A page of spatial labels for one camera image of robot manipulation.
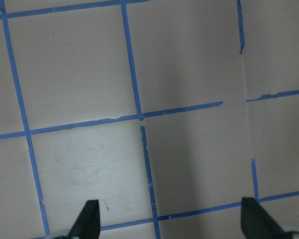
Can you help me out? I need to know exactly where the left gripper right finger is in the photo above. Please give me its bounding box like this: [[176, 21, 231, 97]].
[[240, 197, 299, 239]]

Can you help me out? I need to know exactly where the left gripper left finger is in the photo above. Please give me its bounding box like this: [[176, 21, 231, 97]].
[[48, 200, 101, 239]]

